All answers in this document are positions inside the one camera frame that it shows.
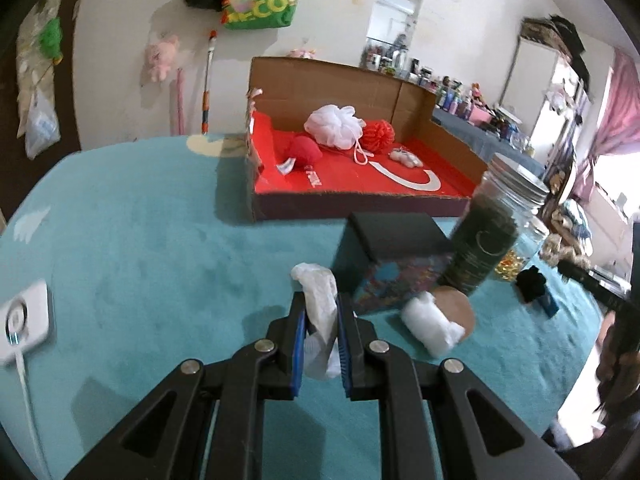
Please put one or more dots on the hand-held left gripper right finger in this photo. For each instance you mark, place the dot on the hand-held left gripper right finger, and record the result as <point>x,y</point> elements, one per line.
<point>346,350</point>

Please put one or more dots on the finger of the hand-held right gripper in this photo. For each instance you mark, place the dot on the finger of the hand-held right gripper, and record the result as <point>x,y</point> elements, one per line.
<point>595,282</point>

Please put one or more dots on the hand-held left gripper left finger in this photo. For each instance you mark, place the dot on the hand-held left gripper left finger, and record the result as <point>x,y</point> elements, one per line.
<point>299,345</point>

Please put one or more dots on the white tissue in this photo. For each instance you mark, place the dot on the white tissue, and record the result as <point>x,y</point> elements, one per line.
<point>322,300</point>

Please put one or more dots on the blue tissue pack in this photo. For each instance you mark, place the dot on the blue tissue pack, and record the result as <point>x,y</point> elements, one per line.
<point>549,305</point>

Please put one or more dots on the black scrunchie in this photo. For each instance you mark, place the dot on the black scrunchie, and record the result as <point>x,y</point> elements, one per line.
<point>531,285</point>

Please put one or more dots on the white cotton roll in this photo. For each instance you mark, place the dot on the white cotton roll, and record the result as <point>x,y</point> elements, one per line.
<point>430,322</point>

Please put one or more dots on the beige round pad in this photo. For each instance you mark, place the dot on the beige round pad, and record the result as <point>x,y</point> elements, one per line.
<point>457,307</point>

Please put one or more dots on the cardboard box with red lining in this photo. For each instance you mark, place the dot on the cardboard box with red lining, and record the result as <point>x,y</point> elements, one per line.
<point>350,180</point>

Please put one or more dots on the red heart sponge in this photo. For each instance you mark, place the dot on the red heart sponge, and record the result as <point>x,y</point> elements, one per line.
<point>302,150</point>

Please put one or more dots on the white plush bunny clip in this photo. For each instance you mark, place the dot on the white plush bunny clip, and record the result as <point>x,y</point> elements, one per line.
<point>406,157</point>

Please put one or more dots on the red-orange mesh scrubber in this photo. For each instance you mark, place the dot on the red-orange mesh scrubber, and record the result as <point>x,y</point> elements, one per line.
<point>378,135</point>

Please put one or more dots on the white mesh bath pouf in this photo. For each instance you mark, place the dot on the white mesh bath pouf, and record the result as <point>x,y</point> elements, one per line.
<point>332,125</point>

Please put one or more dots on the pile of clothes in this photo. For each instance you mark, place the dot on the pile of clothes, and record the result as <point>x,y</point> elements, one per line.
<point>575,220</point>

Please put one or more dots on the clear jar with gold contents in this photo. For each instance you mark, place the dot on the clear jar with gold contents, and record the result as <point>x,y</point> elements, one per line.
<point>525,245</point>

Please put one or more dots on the floral tin box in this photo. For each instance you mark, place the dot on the floral tin box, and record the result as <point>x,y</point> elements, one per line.
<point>395,240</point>

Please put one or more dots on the glass jar with metal lid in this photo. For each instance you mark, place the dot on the glass jar with metal lid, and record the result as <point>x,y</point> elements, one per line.
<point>480,240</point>

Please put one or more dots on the pink curtain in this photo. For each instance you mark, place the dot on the pink curtain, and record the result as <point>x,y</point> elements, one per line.
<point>617,120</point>

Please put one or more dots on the table with blue cloth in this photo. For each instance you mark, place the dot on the table with blue cloth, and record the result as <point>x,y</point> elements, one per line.
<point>480,135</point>

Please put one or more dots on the white wardrobe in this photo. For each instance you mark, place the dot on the white wardrobe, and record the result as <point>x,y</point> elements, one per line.
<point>535,90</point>

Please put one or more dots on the row of cosmetic bottles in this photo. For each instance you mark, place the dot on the row of cosmetic bottles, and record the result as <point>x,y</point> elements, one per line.
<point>450,92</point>

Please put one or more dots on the dark bag on wardrobe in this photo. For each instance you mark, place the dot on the dark bag on wardrobe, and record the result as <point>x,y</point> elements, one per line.
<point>560,35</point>

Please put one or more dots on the white pole with orange tip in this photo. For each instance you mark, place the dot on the white pole with orange tip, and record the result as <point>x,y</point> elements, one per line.
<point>208,80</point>

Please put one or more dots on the pink plush toy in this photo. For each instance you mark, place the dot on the pink plush toy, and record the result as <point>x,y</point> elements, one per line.
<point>161,57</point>

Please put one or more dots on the clear plastic bag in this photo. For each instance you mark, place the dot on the clear plastic bag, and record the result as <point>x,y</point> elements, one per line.
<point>42,127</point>

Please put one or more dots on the dark wooden door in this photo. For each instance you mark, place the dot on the dark wooden door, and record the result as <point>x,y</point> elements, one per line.
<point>70,85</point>

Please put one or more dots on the green plush toy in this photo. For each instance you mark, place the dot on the green plush toy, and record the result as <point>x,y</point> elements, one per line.
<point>51,40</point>

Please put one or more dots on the hanging fabric organizer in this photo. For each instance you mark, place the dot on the hanging fabric organizer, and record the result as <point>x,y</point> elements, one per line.
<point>30,35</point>

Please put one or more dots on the wall mirror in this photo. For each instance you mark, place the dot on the wall mirror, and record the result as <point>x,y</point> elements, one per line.
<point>395,15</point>

